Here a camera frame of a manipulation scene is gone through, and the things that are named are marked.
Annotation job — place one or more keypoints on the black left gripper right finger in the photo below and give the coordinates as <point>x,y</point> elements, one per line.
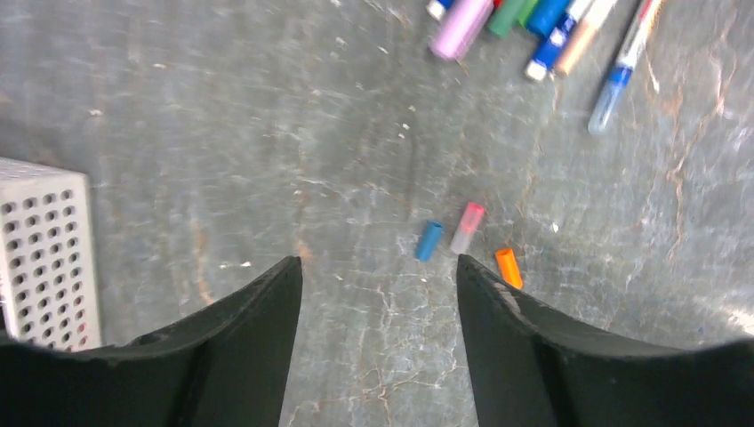
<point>532,365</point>

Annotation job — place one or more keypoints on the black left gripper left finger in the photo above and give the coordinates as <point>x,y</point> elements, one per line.
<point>225,365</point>

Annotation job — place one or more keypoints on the orange pen cap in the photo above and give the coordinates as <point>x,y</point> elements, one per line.
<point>507,264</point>

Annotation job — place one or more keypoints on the blue pen cap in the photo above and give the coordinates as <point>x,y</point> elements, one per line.
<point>428,241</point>

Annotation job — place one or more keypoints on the clear red pen cap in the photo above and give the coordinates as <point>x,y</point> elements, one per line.
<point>467,227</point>

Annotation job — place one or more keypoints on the pink highlighter marker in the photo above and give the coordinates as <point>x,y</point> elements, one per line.
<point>459,28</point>

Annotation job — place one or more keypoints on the white plastic basket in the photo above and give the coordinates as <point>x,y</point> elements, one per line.
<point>49,295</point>

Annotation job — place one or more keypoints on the navy capped white marker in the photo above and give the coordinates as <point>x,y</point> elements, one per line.
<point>554,21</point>

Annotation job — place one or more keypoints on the green capped marker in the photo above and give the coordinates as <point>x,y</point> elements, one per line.
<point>507,13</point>

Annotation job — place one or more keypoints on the peach capped marker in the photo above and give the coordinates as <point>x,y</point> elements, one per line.
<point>583,35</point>

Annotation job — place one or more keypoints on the dark blue capped marker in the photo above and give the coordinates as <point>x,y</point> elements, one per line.
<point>438,8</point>

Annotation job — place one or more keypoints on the clear capped blue marker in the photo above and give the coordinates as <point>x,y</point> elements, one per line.
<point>627,58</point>

